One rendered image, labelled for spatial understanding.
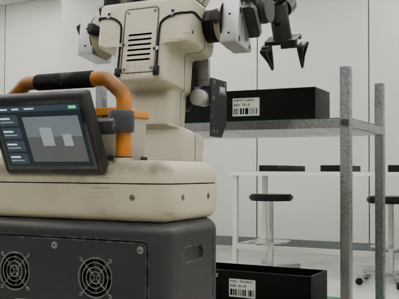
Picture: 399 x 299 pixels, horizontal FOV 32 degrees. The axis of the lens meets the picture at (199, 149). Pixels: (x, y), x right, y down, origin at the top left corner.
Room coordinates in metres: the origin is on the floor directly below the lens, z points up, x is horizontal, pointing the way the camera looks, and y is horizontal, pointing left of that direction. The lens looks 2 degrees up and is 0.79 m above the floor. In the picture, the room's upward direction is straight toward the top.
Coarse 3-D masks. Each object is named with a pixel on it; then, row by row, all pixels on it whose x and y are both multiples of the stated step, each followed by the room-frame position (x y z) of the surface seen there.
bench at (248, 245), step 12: (264, 180) 6.39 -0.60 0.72; (264, 192) 6.39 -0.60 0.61; (264, 204) 6.39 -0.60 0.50; (264, 216) 6.39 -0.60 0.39; (264, 228) 6.39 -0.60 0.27; (264, 252) 6.39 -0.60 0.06; (300, 252) 5.55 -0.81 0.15; (312, 252) 5.50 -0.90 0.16; (324, 252) 5.46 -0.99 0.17; (336, 252) 5.41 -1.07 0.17; (360, 252) 5.33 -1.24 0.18; (372, 252) 5.28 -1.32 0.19
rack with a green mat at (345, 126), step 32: (96, 96) 2.40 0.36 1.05; (384, 96) 2.38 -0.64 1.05; (192, 128) 2.23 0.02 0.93; (256, 128) 2.12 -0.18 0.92; (288, 128) 2.08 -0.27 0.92; (320, 128) 2.04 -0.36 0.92; (352, 128) 2.03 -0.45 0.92; (384, 128) 2.38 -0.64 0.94; (352, 160) 2.01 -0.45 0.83; (384, 160) 2.38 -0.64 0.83; (352, 192) 2.01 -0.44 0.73; (384, 192) 2.37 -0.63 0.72; (352, 224) 2.01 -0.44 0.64; (384, 224) 2.37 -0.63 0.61; (352, 256) 2.01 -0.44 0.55; (384, 256) 2.37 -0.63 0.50; (352, 288) 2.01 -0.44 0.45; (384, 288) 2.37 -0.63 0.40
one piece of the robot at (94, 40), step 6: (96, 18) 1.92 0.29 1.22; (90, 24) 1.89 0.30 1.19; (96, 24) 1.92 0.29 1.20; (90, 30) 1.89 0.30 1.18; (96, 30) 1.90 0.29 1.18; (90, 36) 1.91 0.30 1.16; (96, 36) 1.91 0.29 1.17; (90, 42) 1.91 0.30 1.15; (96, 42) 1.92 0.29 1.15; (96, 48) 1.92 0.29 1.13; (102, 54) 1.94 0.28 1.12; (108, 54) 1.96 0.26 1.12
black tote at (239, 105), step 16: (240, 96) 2.29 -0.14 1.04; (256, 96) 2.27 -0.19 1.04; (272, 96) 2.24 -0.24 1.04; (288, 96) 2.22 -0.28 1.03; (304, 96) 2.20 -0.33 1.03; (320, 96) 2.23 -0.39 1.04; (192, 112) 2.37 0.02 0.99; (208, 112) 2.34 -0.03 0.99; (240, 112) 2.29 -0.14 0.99; (256, 112) 2.27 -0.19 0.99; (272, 112) 2.24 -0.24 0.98; (288, 112) 2.22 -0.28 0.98; (304, 112) 2.20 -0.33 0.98; (320, 112) 2.23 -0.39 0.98
